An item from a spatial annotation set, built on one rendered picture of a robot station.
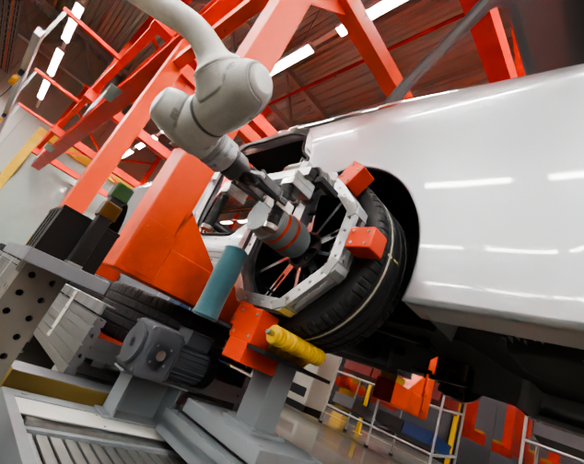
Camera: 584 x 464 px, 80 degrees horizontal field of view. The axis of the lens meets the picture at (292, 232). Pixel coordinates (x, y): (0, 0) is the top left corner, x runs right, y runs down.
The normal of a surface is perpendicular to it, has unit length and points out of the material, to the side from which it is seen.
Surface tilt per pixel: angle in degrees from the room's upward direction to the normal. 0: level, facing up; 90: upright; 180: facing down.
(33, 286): 90
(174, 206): 90
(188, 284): 90
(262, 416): 90
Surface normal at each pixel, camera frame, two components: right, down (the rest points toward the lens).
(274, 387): 0.69, 0.00
